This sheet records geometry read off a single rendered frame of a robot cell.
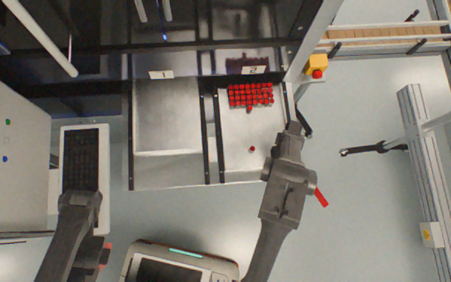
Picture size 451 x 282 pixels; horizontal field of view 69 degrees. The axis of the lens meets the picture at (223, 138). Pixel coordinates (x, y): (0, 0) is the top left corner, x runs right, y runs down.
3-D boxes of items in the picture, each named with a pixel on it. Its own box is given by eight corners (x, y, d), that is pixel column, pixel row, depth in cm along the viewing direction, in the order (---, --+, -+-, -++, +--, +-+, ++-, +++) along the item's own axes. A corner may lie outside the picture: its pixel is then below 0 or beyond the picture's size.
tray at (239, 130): (217, 89, 136) (217, 86, 132) (279, 85, 138) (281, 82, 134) (224, 171, 127) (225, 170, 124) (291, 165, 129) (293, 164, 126)
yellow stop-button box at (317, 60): (302, 59, 132) (307, 49, 125) (320, 58, 133) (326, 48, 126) (305, 76, 131) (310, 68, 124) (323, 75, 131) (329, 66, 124)
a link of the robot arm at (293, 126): (275, 139, 102) (303, 147, 100) (284, 108, 106) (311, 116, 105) (271, 154, 112) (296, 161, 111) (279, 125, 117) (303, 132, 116)
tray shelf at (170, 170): (122, 76, 137) (121, 74, 136) (288, 67, 142) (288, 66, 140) (123, 192, 125) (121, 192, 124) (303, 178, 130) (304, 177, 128)
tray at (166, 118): (133, 73, 136) (131, 69, 133) (197, 70, 138) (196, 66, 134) (134, 154, 127) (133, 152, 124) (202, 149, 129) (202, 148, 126)
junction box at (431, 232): (418, 222, 168) (429, 221, 160) (427, 221, 169) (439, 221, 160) (423, 247, 165) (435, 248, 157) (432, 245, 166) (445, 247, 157)
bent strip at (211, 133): (206, 127, 132) (206, 122, 126) (214, 127, 132) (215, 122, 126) (209, 162, 128) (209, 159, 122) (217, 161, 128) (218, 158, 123)
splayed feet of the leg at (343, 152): (337, 148, 224) (345, 142, 210) (408, 142, 227) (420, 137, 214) (339, 159, 222) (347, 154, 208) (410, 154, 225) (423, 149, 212)
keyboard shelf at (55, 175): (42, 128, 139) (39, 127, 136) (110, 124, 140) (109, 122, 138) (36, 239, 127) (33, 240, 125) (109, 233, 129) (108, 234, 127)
